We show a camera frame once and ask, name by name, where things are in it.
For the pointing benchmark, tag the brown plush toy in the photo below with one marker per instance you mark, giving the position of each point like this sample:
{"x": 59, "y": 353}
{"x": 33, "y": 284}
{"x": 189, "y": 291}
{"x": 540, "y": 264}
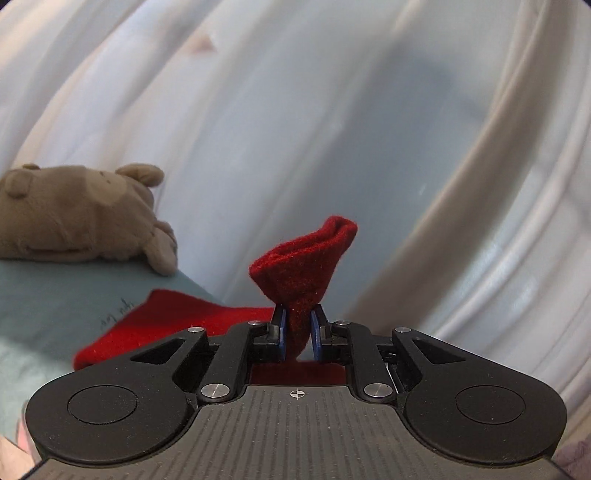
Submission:
{"x": 78, "y": 212}

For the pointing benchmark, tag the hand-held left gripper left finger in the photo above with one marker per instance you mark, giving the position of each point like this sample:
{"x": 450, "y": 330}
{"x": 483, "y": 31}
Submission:
{"x": 282, "y": 334}

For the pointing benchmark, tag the light teal bed sheet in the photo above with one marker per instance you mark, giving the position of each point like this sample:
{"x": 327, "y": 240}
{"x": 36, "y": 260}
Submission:
{"x": 51, "y": 309}

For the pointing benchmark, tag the red knit garment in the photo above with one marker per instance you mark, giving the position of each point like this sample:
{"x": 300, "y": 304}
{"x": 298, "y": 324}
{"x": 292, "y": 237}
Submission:
{"x": 295, "y": 281}

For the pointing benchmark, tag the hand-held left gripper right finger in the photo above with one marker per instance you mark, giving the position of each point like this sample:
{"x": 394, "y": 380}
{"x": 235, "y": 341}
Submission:
{"x": 316, "y": 333}

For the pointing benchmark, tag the white curtain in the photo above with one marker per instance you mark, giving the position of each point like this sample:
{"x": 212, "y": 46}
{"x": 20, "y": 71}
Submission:
{"x": 323, "y": 115}

